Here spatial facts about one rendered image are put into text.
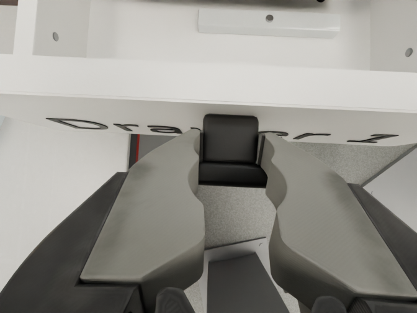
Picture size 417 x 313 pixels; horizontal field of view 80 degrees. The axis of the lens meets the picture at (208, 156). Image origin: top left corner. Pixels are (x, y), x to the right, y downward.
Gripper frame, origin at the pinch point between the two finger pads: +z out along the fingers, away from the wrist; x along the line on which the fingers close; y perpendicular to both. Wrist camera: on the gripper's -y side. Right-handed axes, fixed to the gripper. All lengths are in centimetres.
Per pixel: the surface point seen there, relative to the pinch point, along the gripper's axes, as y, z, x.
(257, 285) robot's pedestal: 64, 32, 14
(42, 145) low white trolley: 8.5, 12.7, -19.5
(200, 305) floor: 97, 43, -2
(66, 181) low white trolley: 11.6, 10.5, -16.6
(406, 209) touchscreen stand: 61, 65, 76
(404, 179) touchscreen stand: 51, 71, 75
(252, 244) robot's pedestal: 76, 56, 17
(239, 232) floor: 73, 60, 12
